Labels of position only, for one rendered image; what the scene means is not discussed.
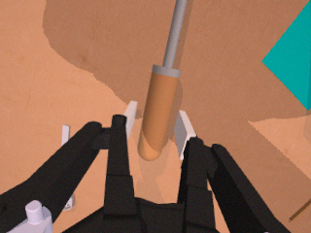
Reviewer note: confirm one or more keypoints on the steel hook with wooden handle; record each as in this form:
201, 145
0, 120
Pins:
161, 93

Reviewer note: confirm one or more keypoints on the teal square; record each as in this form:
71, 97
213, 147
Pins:
290, 59

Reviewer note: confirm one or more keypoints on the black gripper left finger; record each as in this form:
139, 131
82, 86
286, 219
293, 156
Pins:
34, 205

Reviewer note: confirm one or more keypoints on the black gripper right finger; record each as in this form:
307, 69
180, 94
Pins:
242, 207

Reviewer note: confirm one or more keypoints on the grey spoon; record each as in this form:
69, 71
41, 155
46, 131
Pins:
65, 137

